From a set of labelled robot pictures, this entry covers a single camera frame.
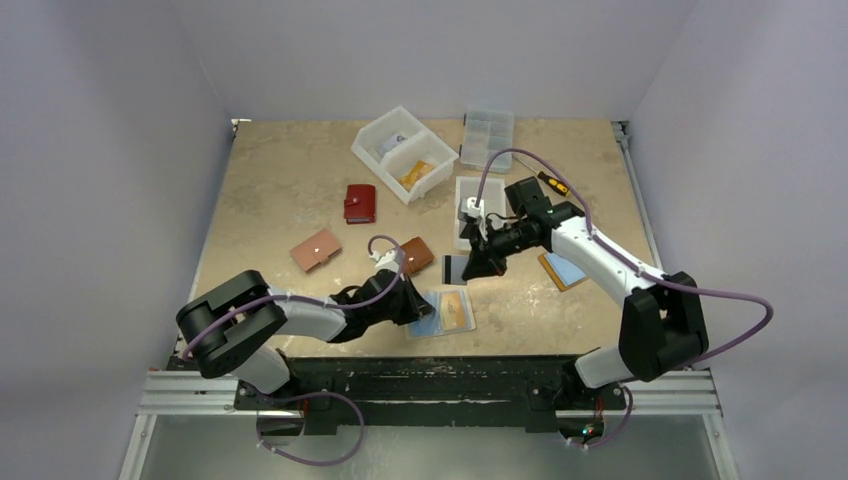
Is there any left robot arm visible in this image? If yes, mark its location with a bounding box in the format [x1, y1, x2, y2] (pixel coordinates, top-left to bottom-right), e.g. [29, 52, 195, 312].
[176, 269, 435, 409]

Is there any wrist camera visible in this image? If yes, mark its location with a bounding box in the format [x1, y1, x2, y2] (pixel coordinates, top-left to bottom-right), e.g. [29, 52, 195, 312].
[369, 249, 405, 273]
[458, 197, 485, 223]

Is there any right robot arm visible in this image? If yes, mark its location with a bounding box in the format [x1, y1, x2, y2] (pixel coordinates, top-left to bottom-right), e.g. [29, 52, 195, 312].
[458, 178, 709, 407]

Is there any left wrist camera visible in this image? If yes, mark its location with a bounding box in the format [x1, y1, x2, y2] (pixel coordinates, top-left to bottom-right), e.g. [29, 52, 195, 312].
[369, 249, 405, 273]

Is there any card in bin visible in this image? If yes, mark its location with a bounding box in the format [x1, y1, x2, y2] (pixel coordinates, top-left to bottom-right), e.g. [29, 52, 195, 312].
[375, 133, 407, 159]

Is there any red card holder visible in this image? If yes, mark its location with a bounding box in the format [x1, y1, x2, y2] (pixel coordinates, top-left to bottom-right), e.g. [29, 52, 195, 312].
[343, 184, 376, 225]

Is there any silver credit card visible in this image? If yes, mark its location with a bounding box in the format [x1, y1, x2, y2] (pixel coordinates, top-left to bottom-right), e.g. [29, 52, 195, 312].
[442, 255, 468, 286]

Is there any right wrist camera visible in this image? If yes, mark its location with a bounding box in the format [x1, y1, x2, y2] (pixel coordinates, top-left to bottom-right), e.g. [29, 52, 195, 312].
[458, 197, 485, 223]

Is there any pink card holder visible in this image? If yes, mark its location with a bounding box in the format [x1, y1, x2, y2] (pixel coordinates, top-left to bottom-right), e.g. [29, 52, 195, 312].
[290, 229, 342, 273]

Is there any white small bin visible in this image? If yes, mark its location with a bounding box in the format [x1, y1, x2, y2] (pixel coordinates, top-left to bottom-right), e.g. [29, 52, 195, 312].
[453, 176, 512, 252]

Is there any clear compartment organizer box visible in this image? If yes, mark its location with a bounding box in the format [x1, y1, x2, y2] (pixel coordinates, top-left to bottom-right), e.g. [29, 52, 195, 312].
[459, 109, 514, 171]

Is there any yellow black screwdriver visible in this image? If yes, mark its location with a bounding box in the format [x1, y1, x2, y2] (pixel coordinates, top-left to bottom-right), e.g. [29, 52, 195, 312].
[512, 154, 570, 197]

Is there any tan card holder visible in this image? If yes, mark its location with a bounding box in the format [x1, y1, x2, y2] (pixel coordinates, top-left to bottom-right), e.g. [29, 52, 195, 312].
[538, 253, 587, 292]

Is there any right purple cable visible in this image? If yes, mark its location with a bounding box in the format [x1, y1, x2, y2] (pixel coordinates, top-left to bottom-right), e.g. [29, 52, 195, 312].
[475, 148, 775, 367]

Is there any brown card holder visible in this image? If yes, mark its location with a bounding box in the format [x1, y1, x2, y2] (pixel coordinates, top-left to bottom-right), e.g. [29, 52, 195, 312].
[401, 237, 435, 276]

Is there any yellow item in bin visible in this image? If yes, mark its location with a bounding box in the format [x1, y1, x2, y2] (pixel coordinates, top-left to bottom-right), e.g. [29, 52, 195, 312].
[398, 161, 434, 191]

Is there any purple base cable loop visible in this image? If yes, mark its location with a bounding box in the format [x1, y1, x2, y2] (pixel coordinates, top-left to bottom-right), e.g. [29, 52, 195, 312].
[255, 390, 366, 468]

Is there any white divided bin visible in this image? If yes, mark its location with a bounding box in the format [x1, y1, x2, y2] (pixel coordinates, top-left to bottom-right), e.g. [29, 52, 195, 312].
[351, 106, 459, 204]

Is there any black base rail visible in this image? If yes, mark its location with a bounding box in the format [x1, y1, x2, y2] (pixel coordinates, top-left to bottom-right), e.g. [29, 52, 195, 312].
[225, 355, 627, 438]

